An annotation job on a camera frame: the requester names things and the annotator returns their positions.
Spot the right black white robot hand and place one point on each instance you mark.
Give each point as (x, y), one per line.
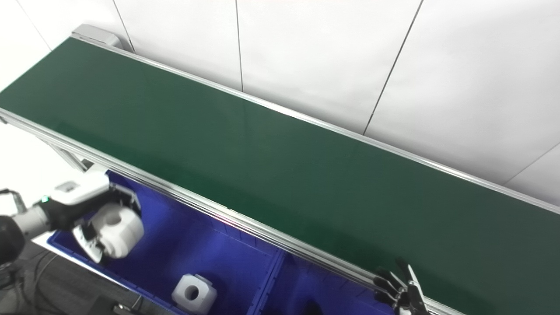
(404, 295)

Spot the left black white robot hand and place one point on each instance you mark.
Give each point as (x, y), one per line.
(74, 201)

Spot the white plastic part with hole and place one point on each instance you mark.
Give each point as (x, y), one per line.
(120, 229)
(194, 294)

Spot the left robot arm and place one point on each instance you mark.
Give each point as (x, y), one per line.
(26, 223)

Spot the blue plastic bin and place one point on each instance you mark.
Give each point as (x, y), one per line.
(197, 249)
(315, 284)

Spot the black plastic part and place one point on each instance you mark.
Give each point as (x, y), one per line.
(313, 308)

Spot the green conveyor belt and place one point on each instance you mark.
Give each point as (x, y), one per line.
(210, 209)
(280, 175)

